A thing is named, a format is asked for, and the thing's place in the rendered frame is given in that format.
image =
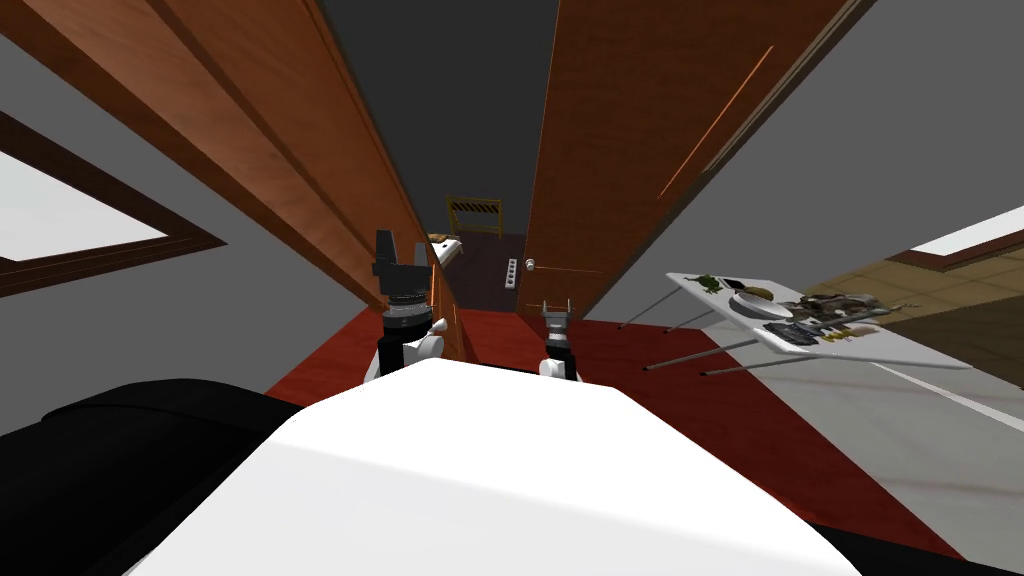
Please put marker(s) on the brown framed window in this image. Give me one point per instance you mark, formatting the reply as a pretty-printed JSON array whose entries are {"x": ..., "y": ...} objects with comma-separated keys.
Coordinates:
[
  {"x": 64, "y": 216},
  {"x": 968, "y": 240}
]

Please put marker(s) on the white furniture piece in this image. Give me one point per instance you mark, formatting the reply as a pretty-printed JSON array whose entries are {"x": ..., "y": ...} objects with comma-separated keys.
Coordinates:
[{"x": 448, "y": 248}]

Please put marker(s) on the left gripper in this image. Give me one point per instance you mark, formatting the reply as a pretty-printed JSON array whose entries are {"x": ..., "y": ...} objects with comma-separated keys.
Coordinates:
[{"x": 404, "y": 280}]

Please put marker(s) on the white table with clutter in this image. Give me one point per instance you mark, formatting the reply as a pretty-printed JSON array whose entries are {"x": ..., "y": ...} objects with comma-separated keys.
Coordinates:
[{"x": 768, "y": 312}]

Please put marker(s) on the brown wooden door leaf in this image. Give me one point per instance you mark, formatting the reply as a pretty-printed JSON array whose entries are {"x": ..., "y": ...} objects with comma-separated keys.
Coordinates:
[{"x": 640, "y": 144}]

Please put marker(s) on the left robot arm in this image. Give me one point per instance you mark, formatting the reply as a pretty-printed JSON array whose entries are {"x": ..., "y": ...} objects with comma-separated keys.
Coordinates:
[{"x": 120, "y": 464}]

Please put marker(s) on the white strip with holes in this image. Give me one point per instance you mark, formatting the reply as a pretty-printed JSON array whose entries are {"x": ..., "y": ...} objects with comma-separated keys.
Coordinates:
[{"x": 511, "y": 273}]

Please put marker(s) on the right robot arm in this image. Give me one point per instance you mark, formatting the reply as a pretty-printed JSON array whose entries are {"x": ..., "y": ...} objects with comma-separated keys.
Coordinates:
[{"x": 558, "y": 356}]

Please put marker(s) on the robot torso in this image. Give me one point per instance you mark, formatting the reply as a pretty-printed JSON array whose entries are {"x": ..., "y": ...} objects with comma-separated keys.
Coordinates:
[{"x": 480, "y": 480}]

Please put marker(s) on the yellow black striped barrier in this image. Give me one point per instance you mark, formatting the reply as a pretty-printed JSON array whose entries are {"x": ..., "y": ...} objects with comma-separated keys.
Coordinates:
[{"x": 474, "y": 210}]

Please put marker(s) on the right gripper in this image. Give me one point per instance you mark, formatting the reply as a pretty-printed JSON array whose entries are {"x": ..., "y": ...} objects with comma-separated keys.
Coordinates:
[{"x": 557, "y": 321}]

